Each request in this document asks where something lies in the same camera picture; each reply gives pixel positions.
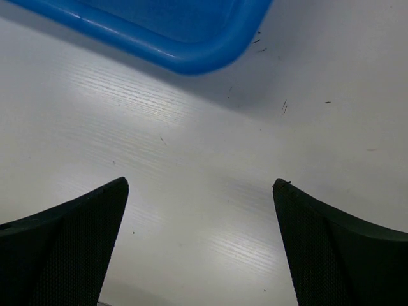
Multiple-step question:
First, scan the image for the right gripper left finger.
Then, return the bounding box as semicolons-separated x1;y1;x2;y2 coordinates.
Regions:
1;177;129;305

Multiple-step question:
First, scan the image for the blue plastic bin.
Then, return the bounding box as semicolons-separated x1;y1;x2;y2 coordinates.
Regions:
14;0;272;75

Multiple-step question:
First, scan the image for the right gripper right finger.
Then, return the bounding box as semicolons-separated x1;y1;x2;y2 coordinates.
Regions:
272;178;407;305

